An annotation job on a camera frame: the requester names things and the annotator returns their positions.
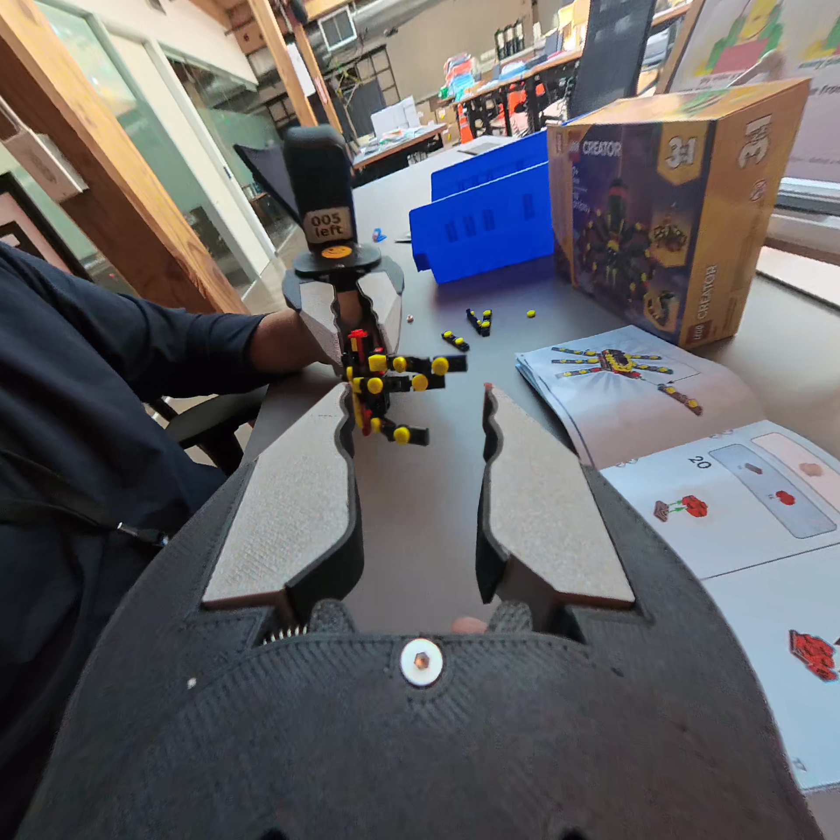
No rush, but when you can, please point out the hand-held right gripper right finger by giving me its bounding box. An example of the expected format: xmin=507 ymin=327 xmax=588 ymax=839
xmin=474 ymin=385 xmax=637 ymax=606

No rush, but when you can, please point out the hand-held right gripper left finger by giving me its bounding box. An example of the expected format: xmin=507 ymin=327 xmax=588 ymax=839
xmin=201 ymin=382 xmax=366 ymax=623

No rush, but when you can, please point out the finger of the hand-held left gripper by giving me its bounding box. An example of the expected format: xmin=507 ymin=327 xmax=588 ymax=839
xmin=357 ymin=271 xmax=404 ymax=361
xmin=298 ymin=279 xmax=347 ymax=368

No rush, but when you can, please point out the black yellow lego spider model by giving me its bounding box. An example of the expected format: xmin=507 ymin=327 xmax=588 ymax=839
xmin=340 ymin=328 xmax=469 ymax=447

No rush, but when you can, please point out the person's left forearm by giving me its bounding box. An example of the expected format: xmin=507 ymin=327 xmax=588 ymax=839
xmin=125 ymin=298 xmax=266 ymax=401

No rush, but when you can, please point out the open lego instruction booklet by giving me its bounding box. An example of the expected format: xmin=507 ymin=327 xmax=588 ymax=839
xmin=515 ymin=325 xmax=840 ymax=791

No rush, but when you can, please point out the purple yellow lego box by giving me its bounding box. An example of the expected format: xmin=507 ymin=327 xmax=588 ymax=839
xmin=546 ymin=79 xmax=811 ymax=349

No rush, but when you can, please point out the person's left hand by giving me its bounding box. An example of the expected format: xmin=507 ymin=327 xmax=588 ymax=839
xmin=251 ymin=308 xmax=342 ymax=376

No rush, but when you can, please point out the wooden work table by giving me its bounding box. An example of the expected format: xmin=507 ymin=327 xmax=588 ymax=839
xmin=353 ymin=123 xmax=448 ymax=173

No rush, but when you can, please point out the blue plastic bin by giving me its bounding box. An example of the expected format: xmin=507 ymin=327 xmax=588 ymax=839
xmin=431 ymin=131 xmax=549 ymax=201
xmin=410 ymin=161 xmax=559 ymax=284

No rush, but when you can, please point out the cluttered work table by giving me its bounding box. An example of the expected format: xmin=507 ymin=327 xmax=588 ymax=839
xmin=453 ymin=49 xmax=585 ymax=142

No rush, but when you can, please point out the wooden pillar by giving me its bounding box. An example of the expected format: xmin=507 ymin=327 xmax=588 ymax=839
xmin=0 ymin=0 xmax=252 ymax=316

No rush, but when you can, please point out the person's torso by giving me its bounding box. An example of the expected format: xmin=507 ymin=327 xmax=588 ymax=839
xmin=0 ymin=241 xmax=227 ymax=840

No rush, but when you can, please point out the black mesh office chair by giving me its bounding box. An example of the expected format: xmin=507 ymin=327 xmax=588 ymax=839
xmin=567 ymin=0 xmax=657 ymax=122

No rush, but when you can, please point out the white rounded panel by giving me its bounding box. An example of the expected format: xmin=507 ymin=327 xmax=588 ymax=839
xmin=755 ymin=244 xmax=840 ymax=308

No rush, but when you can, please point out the wooden display board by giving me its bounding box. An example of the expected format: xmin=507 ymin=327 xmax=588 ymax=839
xmin=656 ymin=0 xmax=840 ymax=191

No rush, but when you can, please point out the white instruction sheet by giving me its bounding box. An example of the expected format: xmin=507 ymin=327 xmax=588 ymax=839
xmin=669 ymin=0 xmax=840 ymax=181

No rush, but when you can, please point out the wooden post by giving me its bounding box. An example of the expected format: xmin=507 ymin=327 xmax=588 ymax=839
xmin=246 ymin=0 xmax=345 ymax=135

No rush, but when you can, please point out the black lanyard strap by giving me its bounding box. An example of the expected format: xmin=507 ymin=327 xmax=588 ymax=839
xmin=0 ymin=453 xmax=172 ymax=549

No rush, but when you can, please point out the white wall box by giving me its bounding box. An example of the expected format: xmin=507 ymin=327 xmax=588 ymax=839
xmin=0 ymin=98 xmax=88 ymax=203

